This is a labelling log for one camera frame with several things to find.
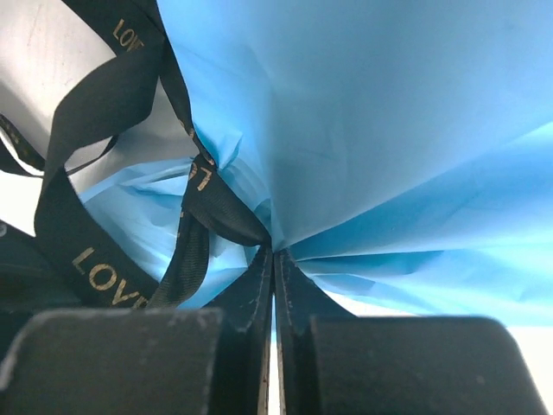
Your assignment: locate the blue wrapping paper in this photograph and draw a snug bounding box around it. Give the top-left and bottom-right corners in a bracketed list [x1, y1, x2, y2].
[79, 0, 553, 328]

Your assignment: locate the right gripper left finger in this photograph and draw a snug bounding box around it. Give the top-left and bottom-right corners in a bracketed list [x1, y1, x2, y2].
[1, 248, 272, 414]

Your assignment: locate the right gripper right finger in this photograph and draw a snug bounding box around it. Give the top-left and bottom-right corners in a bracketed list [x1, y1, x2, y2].
[274, 251, 546, 414]

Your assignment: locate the black printed ribbon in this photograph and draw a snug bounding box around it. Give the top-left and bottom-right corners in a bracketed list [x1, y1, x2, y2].
[1, 1, 273, 313]

